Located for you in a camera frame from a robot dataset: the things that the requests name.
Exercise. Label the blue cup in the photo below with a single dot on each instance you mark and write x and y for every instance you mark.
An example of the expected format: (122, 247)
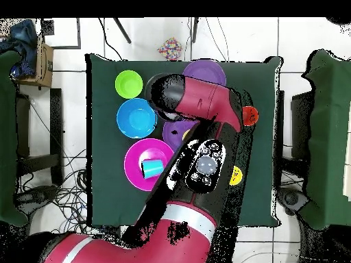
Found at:
(152, 167)

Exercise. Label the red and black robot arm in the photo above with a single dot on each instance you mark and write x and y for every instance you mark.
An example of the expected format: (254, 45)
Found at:
(203, 98)

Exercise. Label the purple bowl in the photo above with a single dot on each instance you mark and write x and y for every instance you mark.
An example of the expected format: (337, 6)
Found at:
(172, 134)
(207, 71)

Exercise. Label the large blue bowl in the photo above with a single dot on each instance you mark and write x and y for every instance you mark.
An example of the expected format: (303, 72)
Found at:
(137, 117)

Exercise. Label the pink bowl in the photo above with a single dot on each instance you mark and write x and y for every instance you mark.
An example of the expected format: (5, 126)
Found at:
(133, 167)

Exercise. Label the green bowl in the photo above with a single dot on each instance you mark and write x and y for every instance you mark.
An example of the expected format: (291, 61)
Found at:
(129, 84)

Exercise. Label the orange cup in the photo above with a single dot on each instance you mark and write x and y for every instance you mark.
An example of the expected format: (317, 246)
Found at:
(251, 116)

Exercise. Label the dark green table cloth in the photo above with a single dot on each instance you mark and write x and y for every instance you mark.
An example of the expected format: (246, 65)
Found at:
(109, 202)

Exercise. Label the colourful patterned box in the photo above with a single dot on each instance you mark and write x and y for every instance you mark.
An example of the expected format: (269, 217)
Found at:
(170, 49)

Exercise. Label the black tripod leg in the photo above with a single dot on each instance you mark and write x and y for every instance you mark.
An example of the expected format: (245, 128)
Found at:
(195, 30)
(122, 30)

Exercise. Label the cardboard box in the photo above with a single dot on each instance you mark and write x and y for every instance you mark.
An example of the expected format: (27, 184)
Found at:
(45, 65)

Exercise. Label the green cloth side table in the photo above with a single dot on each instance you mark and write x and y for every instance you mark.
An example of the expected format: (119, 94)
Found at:
(329, 137)
(8, 137)

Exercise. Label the blue cloth bundle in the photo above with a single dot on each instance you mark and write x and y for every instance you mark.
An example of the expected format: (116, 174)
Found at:
(22, 35)

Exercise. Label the black stool frame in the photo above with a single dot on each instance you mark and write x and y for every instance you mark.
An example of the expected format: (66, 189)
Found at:
(56, 123)

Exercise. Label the black pedestal leg with caster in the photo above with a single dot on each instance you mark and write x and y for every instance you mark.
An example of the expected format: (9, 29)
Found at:
(292, 198)
(38, 194)

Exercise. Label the black floor frame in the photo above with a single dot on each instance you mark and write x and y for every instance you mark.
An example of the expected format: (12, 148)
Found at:
(78, 33)

